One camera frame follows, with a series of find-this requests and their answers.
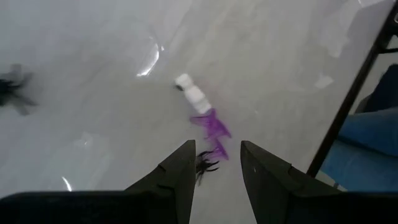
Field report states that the person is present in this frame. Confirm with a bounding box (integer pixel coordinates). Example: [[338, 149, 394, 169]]
[[320, 63, 398, 192]]

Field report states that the small white plastic toy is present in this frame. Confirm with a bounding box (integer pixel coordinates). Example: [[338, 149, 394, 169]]
[[174, 73, 213, 115]]

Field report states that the black aluminium table frame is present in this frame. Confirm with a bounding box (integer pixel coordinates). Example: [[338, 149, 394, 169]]
[[306, 0, 398, 178]]

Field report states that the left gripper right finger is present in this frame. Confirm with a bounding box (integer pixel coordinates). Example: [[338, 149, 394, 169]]
[[240, 140, 343, 224]]

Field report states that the black plastic spider ring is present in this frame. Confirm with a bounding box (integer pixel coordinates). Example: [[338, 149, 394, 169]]
[[195, 150, 220, 187], [0, 63, 38, 116]]

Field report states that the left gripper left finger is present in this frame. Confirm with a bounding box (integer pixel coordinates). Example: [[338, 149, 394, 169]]
[[124, 139, 197, 224]]

